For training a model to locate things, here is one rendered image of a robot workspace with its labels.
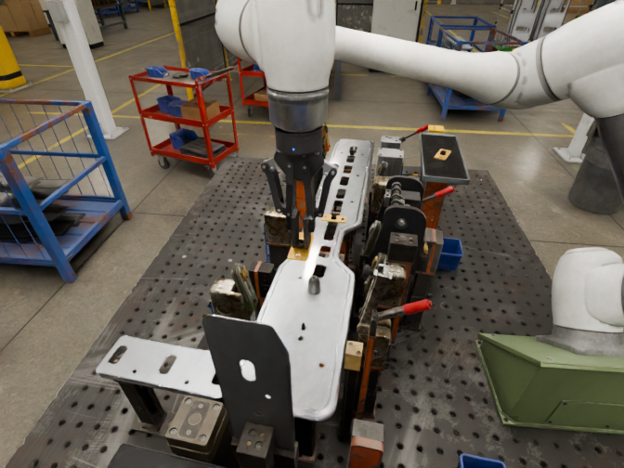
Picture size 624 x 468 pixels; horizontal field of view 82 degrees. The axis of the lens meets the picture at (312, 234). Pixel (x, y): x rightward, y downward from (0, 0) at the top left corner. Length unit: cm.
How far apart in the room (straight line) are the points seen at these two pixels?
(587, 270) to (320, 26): 93
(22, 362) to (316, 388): 197
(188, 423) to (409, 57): 75
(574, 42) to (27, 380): 249
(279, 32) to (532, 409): 104
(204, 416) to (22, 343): 200
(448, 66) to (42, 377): 226
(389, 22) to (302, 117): 708
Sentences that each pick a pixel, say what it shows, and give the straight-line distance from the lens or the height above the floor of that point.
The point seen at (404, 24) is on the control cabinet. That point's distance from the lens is 762.
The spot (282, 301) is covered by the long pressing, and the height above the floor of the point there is 100.
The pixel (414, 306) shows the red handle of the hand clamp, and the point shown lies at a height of 113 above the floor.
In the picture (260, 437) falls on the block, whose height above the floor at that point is 108.
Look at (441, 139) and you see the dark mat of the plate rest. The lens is 148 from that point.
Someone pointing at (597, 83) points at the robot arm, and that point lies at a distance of 85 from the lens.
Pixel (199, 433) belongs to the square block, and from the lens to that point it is 72.
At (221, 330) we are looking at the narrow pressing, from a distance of 50.
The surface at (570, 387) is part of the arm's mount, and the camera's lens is 111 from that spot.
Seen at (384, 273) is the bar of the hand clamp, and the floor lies 121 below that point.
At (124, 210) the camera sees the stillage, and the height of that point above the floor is 10.
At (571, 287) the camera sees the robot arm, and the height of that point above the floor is 100.
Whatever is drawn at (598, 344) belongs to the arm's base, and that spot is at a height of 92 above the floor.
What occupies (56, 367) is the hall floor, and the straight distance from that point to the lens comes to 242.
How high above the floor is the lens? 169
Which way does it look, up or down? 37 degrees down
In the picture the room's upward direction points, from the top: straight up
